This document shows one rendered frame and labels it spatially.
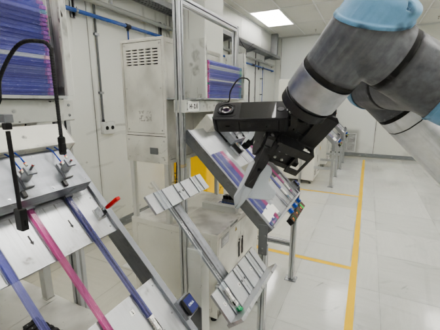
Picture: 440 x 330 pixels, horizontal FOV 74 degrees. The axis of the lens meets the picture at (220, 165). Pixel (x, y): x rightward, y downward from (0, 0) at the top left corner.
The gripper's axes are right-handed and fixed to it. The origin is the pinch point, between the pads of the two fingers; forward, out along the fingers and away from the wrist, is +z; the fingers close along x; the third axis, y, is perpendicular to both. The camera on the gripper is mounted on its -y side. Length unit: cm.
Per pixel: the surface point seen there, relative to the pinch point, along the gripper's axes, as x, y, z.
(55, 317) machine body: -14, -29, 89
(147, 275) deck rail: -4, -6, 51
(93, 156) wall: 143, -79, 205
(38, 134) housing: 18, -49, 34
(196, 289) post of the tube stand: 3, 15, 71
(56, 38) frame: 45, -58, 21
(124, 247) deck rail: 2, -15, 52
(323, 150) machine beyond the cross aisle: 432, 283, 301
